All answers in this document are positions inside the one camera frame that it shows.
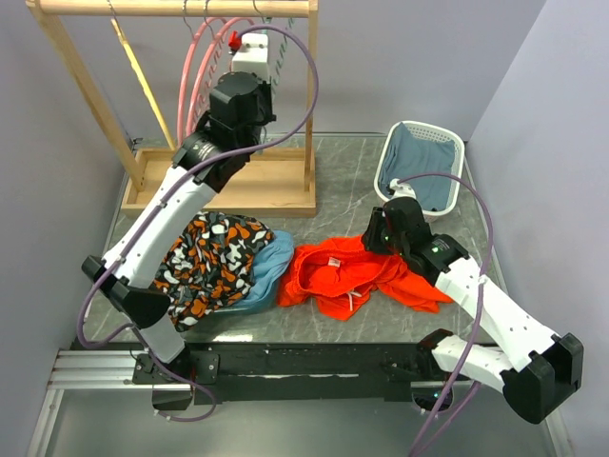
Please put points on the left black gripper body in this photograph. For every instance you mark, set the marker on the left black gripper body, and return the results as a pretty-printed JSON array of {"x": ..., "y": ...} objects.
[{"x": 265, "y": 113}]

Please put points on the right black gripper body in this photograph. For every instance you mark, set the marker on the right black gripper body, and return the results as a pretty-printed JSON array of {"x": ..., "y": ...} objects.
[{"x": 380, "y": 238}]

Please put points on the orange shorts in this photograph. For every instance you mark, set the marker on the orange shorts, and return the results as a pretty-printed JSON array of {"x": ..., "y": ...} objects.
[{"x": 340, "y": 276}]

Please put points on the green plastic hanger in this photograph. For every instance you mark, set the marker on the green plastic hanger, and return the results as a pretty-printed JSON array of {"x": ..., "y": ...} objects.
[{"x": 275, "y": 76}]

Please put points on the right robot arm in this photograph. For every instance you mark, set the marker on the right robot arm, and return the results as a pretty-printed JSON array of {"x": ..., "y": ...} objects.
[{"x": 534, "y": 368}]

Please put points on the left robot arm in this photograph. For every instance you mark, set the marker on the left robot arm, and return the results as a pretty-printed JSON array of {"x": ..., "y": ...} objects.
[{"x": 199, "y": 169}]

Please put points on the left pink plastic hanger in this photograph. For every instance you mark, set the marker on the left pink plastic hanger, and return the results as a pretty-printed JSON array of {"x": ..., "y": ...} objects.
[{"x": 183, "y": 90}]

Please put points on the pink plastic hanger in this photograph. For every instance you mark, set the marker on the pink plastic hanger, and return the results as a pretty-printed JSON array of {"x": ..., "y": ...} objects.
[
  {"x": 183, "y": 90},
  {"x": 200, "y": 71}
]

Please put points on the right pink plastic hanger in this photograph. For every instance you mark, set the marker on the right pink plastic hanger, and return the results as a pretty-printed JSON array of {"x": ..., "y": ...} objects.
[{"x": 200, "y": 71}]

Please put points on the yellow plastic hanger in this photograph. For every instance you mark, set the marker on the yellow plastic hanger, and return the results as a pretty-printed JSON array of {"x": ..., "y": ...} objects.
[{"x": 143, "y": 82}]

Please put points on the light blue shorts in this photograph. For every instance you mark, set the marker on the light blue shorts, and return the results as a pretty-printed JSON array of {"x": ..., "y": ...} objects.
[{"x": 271, "y": 263}]

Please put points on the patterned camouflage shorts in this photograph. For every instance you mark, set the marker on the patterned camouflage shorts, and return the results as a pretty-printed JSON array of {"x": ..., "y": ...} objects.
[{"x": 210, "y": 265}]

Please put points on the blue-grey cloth in basket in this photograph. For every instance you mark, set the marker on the blue-grey cloth in basket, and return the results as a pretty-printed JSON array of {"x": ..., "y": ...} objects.
[{"x": 418, "y": 152}]

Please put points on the wooden clothes rack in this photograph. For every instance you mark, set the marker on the wooden clothes rack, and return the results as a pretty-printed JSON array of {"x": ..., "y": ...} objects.
[{"x": 280, "y": 182}]

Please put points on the white plastic basket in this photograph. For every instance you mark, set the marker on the white plastic basket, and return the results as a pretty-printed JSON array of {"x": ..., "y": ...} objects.
[{"x": 454, "y": 190}]

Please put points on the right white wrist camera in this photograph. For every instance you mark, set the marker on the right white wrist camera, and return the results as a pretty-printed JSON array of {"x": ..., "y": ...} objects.
[{"x": 399, "y": 189}]

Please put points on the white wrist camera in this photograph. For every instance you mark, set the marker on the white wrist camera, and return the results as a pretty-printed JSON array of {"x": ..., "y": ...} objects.
[
  {"x": 399, "y": 189},
  {"x": 252, "y": 56}
]

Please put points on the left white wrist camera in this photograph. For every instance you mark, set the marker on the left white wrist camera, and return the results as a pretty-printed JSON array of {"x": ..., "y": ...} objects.
[{"x": 252, "y": 56}]

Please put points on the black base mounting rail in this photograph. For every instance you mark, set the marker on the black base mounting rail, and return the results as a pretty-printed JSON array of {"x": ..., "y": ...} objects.
[{"x": 239, "y": 372}]

